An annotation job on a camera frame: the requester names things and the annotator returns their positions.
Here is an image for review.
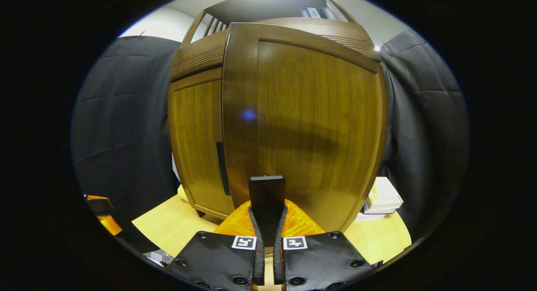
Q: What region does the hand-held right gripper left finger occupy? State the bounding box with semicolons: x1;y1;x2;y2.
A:
168;200;266;291

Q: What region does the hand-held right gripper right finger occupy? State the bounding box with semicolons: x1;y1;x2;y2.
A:
274;199;383;291

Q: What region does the black door handle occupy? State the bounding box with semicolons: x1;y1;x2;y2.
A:
216;142;231;196
248;176;286;247

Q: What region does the wooden shoe cabinet door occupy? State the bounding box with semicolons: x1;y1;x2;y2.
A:
222;23;388;234
168;68;235;218

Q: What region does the wooden double-door shoe cabinet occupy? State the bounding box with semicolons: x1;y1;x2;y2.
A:
168;0;388;234

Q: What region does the black backdrop cloth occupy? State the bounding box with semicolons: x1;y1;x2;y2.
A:
70;29;470;258

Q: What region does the stack of white books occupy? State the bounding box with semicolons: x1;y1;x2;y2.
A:
357;177;404;221

